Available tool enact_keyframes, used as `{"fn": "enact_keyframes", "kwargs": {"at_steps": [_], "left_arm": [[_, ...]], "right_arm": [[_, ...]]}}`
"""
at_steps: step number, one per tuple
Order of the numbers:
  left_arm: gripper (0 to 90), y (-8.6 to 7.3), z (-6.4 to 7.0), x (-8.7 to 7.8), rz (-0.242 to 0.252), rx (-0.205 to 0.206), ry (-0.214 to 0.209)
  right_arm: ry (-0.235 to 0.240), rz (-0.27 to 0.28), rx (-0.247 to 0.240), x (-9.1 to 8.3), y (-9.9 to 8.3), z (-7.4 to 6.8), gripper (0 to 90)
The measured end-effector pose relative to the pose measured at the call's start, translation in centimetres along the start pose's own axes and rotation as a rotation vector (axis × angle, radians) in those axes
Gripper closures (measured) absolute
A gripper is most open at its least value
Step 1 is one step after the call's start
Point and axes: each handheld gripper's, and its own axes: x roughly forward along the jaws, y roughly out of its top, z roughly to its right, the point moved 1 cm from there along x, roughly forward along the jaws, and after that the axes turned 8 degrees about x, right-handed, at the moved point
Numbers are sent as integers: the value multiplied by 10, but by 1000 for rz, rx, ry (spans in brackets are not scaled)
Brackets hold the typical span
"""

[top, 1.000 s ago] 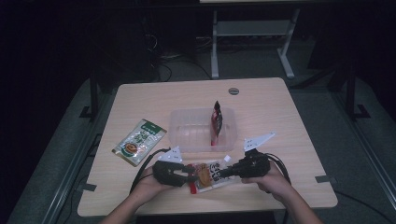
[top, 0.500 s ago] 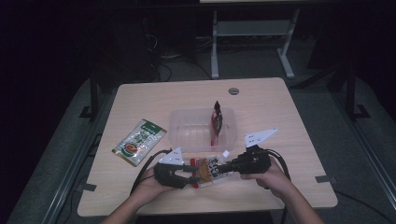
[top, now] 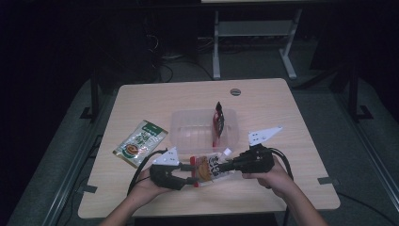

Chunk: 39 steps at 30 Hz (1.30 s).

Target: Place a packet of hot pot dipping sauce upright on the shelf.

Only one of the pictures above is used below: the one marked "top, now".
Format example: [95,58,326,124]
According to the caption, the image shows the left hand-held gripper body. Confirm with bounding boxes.
[149,146,186,191]

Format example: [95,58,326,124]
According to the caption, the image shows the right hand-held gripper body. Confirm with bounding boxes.
[232,125,284,174]

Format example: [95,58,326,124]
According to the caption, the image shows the white spout pouch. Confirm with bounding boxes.
[189,147,233,188]

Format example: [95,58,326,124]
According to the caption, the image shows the clear plastic container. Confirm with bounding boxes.
[169,108,241,156]

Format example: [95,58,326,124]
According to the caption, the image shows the red and black snack packet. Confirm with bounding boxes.
[211,101,226,149]

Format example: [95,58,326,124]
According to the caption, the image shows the person's left hand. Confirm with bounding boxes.
[126,167,173,205]

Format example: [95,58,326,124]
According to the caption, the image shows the person's right hand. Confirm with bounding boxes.
[241,154,299,200]

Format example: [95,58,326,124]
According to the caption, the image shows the green snack packet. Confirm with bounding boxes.
[112,119,169,169]

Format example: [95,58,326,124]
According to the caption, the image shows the black metal stand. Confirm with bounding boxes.
[345,65,375,122]
[79,77,102,122]

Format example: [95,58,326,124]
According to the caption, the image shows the white metal stand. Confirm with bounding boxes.
[212,8,304,81]

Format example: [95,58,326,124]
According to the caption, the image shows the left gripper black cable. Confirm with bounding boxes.
[126,149,169,196]

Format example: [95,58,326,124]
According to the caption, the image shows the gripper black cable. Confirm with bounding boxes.
[126,149,169,196]
[268,147,295,226]

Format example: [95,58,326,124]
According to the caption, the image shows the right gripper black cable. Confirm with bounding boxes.
[268,147,295,226]

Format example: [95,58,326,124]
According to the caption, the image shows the aluminium floor rail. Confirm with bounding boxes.
[40,90,119,226]
[332,90,399,205]

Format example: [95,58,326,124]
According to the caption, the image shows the black cables on floor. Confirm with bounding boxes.
[156,53,215,84]

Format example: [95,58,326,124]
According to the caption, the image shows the black floor cable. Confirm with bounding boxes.
[337,191,399,226]

